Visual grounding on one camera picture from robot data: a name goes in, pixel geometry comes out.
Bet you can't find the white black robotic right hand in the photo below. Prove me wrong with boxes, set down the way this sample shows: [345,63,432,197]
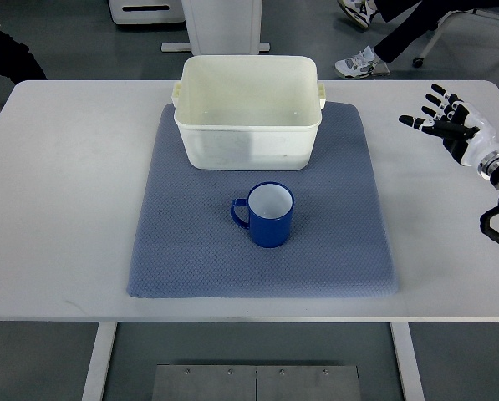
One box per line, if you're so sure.
[399,84,499,167]

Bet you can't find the blue enamel mug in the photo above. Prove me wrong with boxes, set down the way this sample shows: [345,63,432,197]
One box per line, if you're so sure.
[230,181,295,248]

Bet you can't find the white plastic box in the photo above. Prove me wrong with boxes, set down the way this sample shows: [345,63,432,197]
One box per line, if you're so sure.
[172,55,326,170]

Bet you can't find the person's black trouser legs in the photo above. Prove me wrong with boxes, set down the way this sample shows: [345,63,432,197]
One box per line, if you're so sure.
[373,0,499,63]

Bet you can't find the white grey sneaker lower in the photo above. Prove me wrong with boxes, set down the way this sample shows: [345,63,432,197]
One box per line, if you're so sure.
[334,46,390,79]

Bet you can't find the white grey sneaker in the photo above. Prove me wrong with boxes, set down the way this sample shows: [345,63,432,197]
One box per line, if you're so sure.
[334,46,390,79]
[337,0,379,29]

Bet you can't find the white grey sneaker upper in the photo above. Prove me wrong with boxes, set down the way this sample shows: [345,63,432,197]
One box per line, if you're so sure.
[337,0,379,29]

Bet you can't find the right white table leg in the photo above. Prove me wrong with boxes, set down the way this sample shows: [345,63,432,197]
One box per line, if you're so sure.
[390,322,425,401]

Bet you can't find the white table leg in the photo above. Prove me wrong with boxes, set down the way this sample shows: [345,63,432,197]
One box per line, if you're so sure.
[390,322,425,401]
[82,322,117,401]

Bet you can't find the blue textured mat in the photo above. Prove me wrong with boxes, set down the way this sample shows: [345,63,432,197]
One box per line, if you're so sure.
[127,102,398,298]

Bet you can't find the white cabinet with slot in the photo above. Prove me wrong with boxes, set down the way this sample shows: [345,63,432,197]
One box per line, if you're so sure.
[108,0,185,25]

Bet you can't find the left white table leg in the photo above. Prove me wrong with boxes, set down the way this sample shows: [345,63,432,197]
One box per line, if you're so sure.
[82,322,117,401]

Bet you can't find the person in black left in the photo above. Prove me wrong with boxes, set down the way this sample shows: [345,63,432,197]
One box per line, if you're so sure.
[0,24,48,84]

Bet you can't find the white pedestal column base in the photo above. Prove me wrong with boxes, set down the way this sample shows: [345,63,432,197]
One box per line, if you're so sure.
[161,0,271,55]

